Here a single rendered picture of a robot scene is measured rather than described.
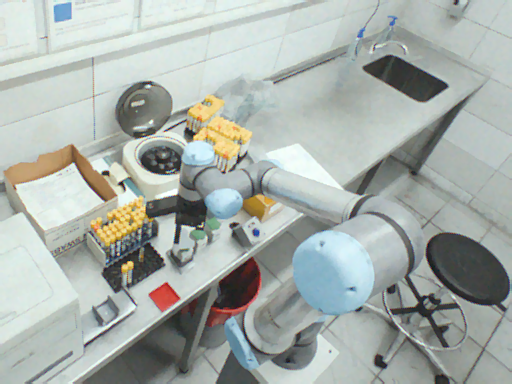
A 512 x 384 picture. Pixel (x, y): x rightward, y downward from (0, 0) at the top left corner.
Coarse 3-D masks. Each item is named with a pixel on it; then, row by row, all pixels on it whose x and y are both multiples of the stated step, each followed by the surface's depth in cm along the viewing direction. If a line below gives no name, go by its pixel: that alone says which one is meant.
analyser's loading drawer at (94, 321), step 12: (108, 300) 114; (120, 300) 116; (132, 300) 116; (96, 312) 110; (108, 312) 113; (120, 312) 113; (84, 324) 110; (96, 324) 110; (108, 324) 111; (84, 336) 108
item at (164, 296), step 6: (156, 288) 124; (162, 288) 125; (168, 288) 125; (150, 294) 122; (156, 294) 123; (162, 294) 123; (168, 294) 124; (174, 294) 124; (156, 300) 122; (162, 300) 122; (168, 300) 122; (174, 300) 123; (162, 306) 121; (168, 306) 121
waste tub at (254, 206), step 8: (248, 200) 149; (256, 200) 146; (264, 200) 157; (272, 200) 157; (248, 208) 151; (256, 208) 147; (264, 208) 144; (272, 208) 147; (280, 208) 153; (256, 216) 149; (264, 216) 147
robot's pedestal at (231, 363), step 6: (228, 354) 122; (228, 360) 124; (234, 360) 121; (222, 366) 128; (228, 366) 125; (234, 366) 122; (240, 366) 119; (222, 372) 130; (228, 372) 126; (234, 372) 123; (240, 372) 120; (246, 372) 118; (222, 378) 131; (228, 378) 128; (234, 378) 125; (240, 378) 122; (246, 378) 119; (252, 378) 116
